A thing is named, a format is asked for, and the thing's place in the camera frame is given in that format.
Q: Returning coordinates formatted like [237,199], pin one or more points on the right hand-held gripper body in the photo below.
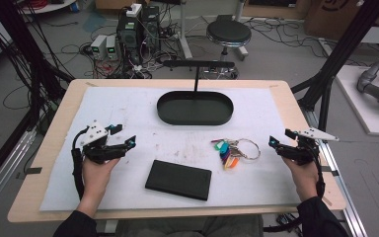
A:
[304,151]

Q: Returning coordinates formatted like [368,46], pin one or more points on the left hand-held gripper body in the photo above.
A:
[93,133]

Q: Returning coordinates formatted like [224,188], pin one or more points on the key bunch with coloured tags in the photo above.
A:
[225,150]

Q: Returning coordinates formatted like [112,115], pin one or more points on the black wallet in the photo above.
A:
[179,180]

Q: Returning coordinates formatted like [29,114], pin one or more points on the black key stand with tray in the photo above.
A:
[194,110]

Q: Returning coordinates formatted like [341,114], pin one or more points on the person's right hand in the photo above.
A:
[304,179]

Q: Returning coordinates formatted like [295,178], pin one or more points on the person's left hand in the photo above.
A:
[95,177]

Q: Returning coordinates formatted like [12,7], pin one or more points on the white table mat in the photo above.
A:
[128,108]

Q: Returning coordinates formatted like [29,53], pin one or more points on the black tape strip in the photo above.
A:
[33,170]
[329,171]

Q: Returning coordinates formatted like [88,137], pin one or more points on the white platform board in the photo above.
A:
[358,108]

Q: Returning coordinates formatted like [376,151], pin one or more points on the grey bench power supply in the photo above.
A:
[112,47]
[98,46]

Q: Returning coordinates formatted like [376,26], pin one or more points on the black computer tower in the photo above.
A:
[129,39]
[151,26]

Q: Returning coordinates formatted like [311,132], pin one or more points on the person's legs in grey trousers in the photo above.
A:
[184,228]

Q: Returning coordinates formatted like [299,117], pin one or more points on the white table leg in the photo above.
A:
[183,33]

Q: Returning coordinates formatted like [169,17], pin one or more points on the black round stool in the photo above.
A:
[228,33]

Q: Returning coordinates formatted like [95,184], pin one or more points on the white power adapter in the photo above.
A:
[134,10]

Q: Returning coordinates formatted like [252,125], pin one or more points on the cardboard box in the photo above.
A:
[339,16]

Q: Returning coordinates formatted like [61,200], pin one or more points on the round white table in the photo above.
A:
[49,6]

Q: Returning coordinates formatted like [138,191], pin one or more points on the aluminium rail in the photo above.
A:
[339,171]
[6,164]

